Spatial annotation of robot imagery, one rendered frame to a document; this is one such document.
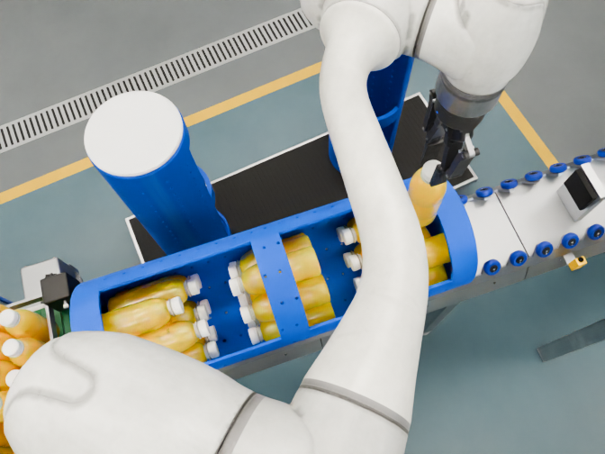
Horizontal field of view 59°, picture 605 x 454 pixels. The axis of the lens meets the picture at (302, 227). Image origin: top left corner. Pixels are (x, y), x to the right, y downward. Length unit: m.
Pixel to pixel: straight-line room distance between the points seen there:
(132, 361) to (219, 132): 2.36
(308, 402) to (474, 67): 0.44
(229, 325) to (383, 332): 0.96
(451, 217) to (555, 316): 1.43
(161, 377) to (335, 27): 0.43
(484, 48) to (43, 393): 0.56
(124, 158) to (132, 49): 1.69
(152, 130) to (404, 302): 1.20
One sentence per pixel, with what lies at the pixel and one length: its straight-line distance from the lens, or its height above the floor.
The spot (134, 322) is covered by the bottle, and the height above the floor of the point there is 1.18.
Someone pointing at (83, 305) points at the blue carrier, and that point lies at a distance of 1.23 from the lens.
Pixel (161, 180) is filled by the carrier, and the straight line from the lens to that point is 1.58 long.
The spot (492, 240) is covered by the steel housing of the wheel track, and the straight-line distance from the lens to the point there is 1.56.
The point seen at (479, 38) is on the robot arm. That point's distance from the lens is 0.67.
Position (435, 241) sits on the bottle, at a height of 1.15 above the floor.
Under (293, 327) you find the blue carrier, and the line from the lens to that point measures 1.18.
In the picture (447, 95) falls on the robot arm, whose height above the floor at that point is 1.70.
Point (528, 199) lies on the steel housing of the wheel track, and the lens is 1.64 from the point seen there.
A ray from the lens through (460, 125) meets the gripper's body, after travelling 0.82.
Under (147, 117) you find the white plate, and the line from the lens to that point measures 1.61.
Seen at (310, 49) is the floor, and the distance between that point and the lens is 3.03.
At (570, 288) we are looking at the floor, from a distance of 2.64.
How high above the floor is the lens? 2.32
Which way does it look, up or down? 68 degrees down
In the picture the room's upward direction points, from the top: 5 degrees counter-clockwise
